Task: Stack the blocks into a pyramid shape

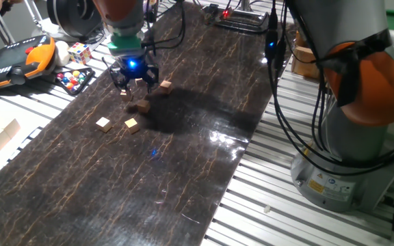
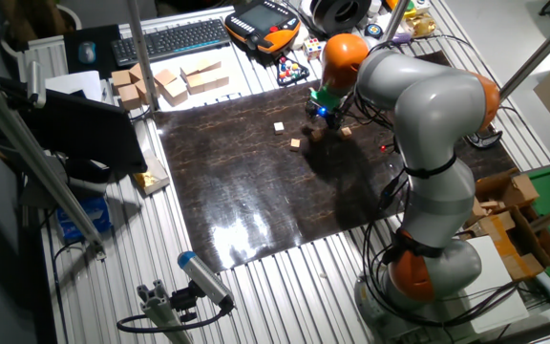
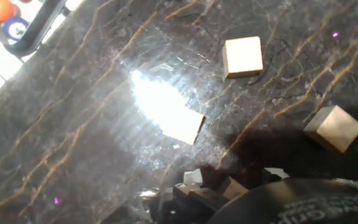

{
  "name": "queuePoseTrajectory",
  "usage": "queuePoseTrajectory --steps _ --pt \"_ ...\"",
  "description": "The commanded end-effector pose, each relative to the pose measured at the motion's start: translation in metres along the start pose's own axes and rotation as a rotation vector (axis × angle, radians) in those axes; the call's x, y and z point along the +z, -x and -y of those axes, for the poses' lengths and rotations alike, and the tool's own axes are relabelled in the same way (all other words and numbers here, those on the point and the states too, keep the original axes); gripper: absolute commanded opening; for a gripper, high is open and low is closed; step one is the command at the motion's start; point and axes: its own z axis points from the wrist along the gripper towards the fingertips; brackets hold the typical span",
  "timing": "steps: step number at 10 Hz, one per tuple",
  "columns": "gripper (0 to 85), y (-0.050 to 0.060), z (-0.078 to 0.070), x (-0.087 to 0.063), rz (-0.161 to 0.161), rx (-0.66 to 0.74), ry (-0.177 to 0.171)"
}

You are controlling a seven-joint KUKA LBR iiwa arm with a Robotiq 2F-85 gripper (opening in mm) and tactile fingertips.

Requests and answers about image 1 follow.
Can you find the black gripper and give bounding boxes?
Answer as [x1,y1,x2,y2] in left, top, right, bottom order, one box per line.
[112,54,161,100]

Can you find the rubik's cube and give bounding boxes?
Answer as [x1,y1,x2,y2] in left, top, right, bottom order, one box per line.
[67,42,93,65]

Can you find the black triangular ball tray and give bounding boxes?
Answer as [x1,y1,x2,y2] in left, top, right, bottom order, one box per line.
[53,67,96,96]

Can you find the black filament spool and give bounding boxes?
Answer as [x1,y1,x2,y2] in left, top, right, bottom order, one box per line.
[46,0,104,38]

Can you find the small board with red light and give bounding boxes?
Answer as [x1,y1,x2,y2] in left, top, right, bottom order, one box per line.
[206,3,232,22]

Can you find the thin grey tripod leg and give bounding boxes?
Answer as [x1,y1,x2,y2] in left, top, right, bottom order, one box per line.
[22,0,44,31]

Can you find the orange black teach pendant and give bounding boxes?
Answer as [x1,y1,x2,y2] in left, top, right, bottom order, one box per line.
[0,35,57,90]

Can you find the large wooden block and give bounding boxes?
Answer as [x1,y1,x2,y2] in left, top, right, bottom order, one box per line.
[2,118,22,140]
[0,129,12,152]

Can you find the black adapter with blue light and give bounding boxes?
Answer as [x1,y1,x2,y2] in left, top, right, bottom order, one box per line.
[264,20,287,69]

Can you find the light wooden block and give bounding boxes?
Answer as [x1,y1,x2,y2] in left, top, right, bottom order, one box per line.
[291,46,321,79]

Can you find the black rectangular tray frame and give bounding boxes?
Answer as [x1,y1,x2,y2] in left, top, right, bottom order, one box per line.
[202,3,272,34]

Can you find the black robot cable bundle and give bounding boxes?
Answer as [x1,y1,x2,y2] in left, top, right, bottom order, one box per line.
[142,0,394,177]

